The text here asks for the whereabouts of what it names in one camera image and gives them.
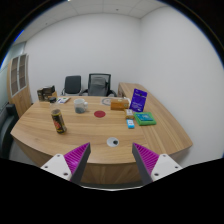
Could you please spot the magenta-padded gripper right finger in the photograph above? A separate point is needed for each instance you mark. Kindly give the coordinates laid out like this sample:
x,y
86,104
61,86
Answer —
x,y
147,158

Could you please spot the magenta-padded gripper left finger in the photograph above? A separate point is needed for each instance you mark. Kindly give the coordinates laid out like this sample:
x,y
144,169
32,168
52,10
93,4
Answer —
x,y
76,158

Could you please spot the clear black-capped drink bottle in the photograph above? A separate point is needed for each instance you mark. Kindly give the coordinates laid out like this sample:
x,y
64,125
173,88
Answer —
x,y
59,122

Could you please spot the small light blue box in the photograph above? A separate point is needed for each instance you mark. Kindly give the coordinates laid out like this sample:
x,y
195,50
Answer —
x,y
130,123

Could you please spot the green flat box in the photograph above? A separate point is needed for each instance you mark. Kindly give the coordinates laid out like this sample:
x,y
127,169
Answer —
x,y
145,118

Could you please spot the small tan box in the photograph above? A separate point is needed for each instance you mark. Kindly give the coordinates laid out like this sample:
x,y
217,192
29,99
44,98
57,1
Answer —
x,y
129,114

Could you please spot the flat round red coaster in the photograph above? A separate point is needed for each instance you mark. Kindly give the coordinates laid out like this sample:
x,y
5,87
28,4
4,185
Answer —
x,y
99,114

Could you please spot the grey and white mug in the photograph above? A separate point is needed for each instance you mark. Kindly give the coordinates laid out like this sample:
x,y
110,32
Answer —
x,y
80,106

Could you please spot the purple hanging package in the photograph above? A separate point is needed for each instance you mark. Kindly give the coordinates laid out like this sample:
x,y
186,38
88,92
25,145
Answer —
x,y
138,100

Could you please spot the white green purple leaflet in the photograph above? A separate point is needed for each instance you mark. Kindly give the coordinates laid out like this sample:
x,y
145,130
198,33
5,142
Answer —
x,y
63,100

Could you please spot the orange cardboard box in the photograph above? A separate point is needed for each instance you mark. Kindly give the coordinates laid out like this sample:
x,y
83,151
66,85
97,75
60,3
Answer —
x,y
119,104

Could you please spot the white sheet with circle print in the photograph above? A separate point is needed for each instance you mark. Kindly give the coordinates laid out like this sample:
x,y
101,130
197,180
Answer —
x,y
106,101

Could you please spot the stack of dark boxes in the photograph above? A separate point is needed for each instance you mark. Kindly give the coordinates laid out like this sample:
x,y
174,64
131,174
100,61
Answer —
x,y
46,93

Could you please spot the black padded office chair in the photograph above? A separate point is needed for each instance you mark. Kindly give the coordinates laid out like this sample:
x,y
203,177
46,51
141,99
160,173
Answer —
x,y
72,84

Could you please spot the black sofa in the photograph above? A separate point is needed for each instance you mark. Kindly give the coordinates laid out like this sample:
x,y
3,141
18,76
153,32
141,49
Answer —
x,y
7,130

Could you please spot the black mesh office chair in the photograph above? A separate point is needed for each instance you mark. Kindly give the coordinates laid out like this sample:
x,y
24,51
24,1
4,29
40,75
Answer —
x,y
99,85

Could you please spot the wooden shelf cabinet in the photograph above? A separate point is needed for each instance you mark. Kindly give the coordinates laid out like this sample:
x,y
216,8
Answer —
x,y
20,96

